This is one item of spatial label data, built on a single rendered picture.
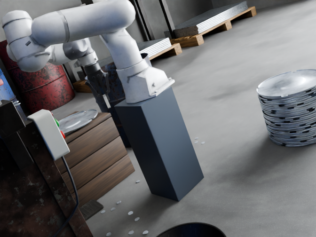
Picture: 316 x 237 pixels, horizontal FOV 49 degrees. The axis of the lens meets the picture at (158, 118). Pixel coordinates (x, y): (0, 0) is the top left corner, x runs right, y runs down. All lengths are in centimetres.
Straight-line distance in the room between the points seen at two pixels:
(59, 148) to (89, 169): 73
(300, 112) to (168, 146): 57
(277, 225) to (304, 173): 29
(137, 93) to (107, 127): 44
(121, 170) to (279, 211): 86
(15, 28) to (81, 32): 22
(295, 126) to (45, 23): 107
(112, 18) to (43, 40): 25
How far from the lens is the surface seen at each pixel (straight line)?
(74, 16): 127
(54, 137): 100
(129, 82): 136
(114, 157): 179
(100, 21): 128
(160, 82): 142
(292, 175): 146
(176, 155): 145
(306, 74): 173
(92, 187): 175
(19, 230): 106
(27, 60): 129
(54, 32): 124
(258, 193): 141
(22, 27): 131
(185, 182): 151
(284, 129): 161
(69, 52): 165
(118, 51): 134
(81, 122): 177
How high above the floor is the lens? 82
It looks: 19 degrees down
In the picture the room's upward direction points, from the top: 21 degrees counter-clockwise
